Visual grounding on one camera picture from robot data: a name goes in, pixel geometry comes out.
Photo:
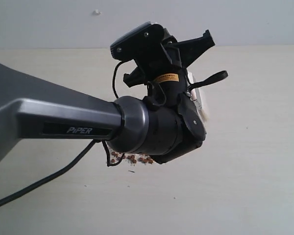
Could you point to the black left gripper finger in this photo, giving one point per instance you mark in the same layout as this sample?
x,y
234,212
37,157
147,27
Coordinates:
x,y
217,77

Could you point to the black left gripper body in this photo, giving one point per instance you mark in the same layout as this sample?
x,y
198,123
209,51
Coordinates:
x,y
162,67

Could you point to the white wooden paint brush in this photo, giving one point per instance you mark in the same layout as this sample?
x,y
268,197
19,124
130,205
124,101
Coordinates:
x,y
198,98

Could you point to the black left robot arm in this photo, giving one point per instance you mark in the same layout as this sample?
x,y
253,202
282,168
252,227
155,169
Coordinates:
x,y
164,124

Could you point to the pile of brown pellets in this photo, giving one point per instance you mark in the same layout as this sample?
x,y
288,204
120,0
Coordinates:
x,y
115,158

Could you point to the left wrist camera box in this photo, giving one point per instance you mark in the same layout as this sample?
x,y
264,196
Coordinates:
x,y
139,38

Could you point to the small white wall fixture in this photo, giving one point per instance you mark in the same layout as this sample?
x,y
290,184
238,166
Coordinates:
x,y
97,12

